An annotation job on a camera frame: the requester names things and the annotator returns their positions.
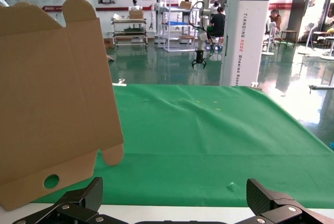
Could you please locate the tall white robot tower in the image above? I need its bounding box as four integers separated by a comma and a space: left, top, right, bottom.
219, 0, 271, 88

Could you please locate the seated person black shirt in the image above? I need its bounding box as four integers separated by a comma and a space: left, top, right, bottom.
207, 6, 226, 50

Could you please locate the brown cardboard paper box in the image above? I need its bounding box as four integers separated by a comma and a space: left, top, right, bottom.
0, 0, 125, 211

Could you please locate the black claw gripper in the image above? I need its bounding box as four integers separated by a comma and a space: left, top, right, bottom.
192, 50, 207, 69

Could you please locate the metal shelf cart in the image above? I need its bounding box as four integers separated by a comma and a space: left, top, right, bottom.
111, 17, 149, 49

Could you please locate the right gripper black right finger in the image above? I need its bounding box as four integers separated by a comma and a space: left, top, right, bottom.
242, 179, 334, 224

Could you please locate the cardboard box on cart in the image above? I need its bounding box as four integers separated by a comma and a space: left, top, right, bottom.
129, 9, 144, 20

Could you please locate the seated person brown shirt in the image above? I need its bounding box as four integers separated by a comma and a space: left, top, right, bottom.
266, 9, 282, 36

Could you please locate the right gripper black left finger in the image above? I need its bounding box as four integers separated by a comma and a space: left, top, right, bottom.
11, 177, 115, 224

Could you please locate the white tube frame rack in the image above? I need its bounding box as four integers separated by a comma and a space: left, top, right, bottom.
163, 0, 200, 52

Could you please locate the dark brown standing panel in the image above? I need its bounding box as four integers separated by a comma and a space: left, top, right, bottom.
288, 0, 311, 43

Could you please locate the green tablecloth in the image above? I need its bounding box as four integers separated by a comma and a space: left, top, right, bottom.
31, 82, 334, 208

